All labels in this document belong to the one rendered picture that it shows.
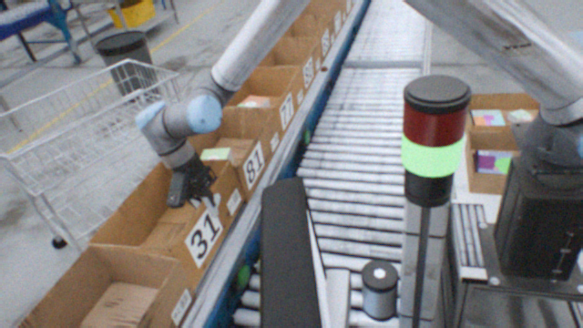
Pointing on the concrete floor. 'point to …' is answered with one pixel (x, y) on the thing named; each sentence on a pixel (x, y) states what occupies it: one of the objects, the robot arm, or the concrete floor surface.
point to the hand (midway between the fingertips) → (211, 216)
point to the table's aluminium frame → (447, 302)
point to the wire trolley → (77, 152)
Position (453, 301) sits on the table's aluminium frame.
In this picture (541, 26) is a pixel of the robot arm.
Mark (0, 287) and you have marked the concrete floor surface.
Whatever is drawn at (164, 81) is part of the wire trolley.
